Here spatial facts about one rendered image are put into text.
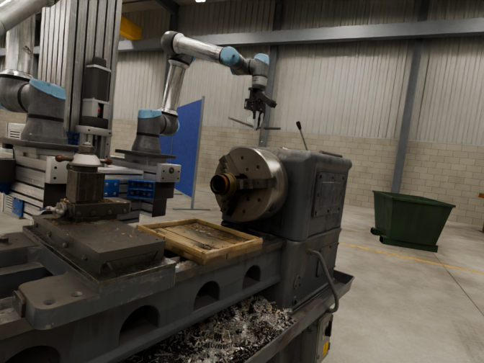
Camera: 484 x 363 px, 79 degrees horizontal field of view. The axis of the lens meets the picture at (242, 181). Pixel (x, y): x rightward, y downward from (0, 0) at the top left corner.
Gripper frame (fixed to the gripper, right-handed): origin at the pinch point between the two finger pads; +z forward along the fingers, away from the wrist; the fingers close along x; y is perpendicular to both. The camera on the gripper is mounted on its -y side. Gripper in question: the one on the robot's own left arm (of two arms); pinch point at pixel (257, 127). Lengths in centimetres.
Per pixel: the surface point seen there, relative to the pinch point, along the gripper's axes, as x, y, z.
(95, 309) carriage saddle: 93, -35, 48
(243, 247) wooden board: 41, -30, 46
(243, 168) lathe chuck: 23.6, -12.7, 20.3
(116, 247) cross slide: 87, -30, 38
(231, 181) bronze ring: 34.2, -15.8, 25.1
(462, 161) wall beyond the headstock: -1016, -58, -52
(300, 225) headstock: 6, -33, 41
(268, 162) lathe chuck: 22.6, -23.7, 16.5
